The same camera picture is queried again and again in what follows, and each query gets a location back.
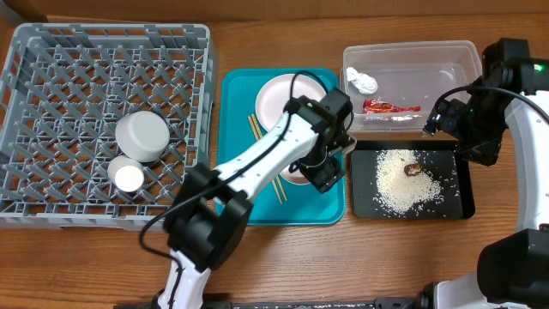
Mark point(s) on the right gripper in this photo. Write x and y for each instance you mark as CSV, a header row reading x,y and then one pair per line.
x,y
479,150

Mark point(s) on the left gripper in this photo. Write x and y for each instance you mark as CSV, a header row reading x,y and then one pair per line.
x,y
326,177

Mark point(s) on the small white bowl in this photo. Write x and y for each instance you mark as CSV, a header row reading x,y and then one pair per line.
x,y
296,178

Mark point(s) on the red snack wrapper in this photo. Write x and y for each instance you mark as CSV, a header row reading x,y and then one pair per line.
x,y
378,106

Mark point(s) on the white rice pile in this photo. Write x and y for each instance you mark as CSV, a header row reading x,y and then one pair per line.
x,y
434,189

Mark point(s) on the brown food scrap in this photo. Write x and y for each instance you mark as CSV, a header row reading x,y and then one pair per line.
x,y
413,169

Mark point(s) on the white tissue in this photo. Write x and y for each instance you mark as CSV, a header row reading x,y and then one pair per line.
x,y
365,84

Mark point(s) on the grey bowl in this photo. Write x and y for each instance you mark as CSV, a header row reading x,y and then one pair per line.
x,y
143,136

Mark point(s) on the white paper cup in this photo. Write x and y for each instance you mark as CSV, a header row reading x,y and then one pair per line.
x,y
125,173

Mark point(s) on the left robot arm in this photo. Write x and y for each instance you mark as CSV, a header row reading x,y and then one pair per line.
x,y
212,209

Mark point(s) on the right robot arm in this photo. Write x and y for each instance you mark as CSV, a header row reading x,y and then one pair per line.
x,y
511,94

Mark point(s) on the grey dishwasher rack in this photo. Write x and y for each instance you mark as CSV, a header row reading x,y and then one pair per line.
x,y
63,89

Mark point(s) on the teal serving tray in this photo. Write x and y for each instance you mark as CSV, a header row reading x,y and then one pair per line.
x,y
301,204

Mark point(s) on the large white plate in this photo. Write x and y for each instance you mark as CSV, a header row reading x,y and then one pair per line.
x,y
274,95

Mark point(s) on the black tray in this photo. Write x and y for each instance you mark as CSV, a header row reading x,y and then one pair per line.
x,y
363,174

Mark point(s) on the wooden chopstick left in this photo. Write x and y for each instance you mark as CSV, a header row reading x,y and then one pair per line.
x,y
257,134

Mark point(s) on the clear plastic bin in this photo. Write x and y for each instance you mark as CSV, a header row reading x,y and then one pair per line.
x,y
407,74

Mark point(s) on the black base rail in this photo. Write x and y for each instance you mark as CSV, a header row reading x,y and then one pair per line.
x,y
300,305

